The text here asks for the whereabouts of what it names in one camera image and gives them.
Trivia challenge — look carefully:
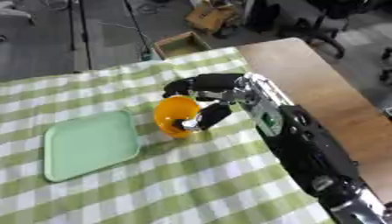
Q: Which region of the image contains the orange plastic bowl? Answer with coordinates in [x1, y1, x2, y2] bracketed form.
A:
[153, 94, 202, 139]

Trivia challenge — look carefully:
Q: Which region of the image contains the light green square tray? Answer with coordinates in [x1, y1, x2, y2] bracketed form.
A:
[43, 109, 143, 183]

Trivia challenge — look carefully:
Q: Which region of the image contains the black tripod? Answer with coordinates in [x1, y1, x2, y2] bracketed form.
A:
[66, 0, 95, 71]

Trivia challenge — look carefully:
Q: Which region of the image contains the open cardboard box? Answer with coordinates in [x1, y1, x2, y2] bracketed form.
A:
[151, 31, 214, 60]

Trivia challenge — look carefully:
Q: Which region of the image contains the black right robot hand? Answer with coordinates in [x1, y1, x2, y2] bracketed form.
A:
[160, 73, 250, 132]

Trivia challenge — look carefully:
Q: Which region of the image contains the black office chair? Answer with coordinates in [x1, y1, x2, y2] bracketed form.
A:
[276, 0, 377, 60]

